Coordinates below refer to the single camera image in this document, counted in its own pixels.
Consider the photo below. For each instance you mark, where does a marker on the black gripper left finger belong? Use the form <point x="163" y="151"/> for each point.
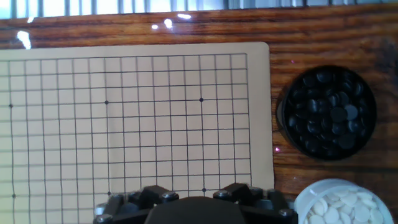
<point x="124" y="211"/>

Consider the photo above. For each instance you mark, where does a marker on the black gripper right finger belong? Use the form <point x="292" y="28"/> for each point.
<point x="267" y="205"/>

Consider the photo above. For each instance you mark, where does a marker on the beige go board mat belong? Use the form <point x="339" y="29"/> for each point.
<point x="155" y="124"/>

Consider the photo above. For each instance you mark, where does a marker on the white bowl of white stones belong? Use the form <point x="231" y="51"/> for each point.
<point x="342" y="208"/>

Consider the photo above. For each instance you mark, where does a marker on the black bowl of black stones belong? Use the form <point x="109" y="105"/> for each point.
<point x="329" y="115"/>

